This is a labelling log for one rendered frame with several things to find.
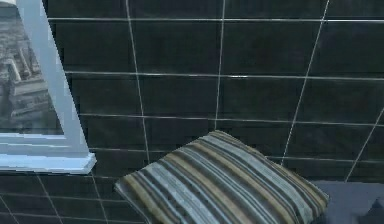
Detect dark grey sofa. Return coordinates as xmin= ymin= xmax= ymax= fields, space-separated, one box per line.
xmin=308 ymin=180 xmax=384 ymax=224

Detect white framed window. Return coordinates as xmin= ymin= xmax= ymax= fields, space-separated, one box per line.
xmin=0 ymin=0 xmax=98 ymax=175

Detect striped grey and tan pillow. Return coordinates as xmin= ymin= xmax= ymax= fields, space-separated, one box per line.
xmin=114 ymin=129 xmax=330 ymax=224

